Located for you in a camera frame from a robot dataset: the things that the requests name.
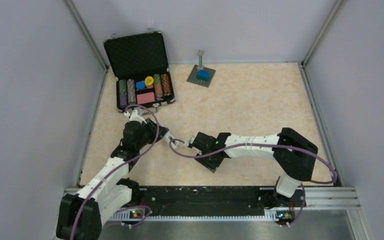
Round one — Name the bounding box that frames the grey lego baseplate with bricks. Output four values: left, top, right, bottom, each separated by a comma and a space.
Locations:
186, 50, 216, 88

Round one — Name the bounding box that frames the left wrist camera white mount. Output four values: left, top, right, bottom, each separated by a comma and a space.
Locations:
123, 107, 146, 124

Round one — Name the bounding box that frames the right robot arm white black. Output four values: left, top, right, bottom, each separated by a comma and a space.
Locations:
187, 127, 319, 206

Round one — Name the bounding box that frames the blue poker chip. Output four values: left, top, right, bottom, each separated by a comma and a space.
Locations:
135, 81, 147, 91

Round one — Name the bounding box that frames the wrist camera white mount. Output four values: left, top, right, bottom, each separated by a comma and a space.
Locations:
183, 135, 196, 149
123, 107, 146, 124

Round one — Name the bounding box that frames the yellow poker chip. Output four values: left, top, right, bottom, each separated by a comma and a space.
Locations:
144, 76, 154, 86

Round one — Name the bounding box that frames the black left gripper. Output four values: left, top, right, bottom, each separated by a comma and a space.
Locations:
135, 117, 169, 150

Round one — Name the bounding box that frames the white remote control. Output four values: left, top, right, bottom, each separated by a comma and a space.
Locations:
163, 131, 178, 149

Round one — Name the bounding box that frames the black poker chip case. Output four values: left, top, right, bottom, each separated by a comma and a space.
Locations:
103, 31, 176, 112

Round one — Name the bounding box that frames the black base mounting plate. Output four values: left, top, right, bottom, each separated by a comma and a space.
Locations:
126, 186, 304, 217

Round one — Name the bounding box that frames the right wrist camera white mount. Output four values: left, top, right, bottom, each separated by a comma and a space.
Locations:
183, 135, 196, 149

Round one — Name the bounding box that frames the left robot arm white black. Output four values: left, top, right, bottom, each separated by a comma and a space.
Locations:
55, 118, 169, 240

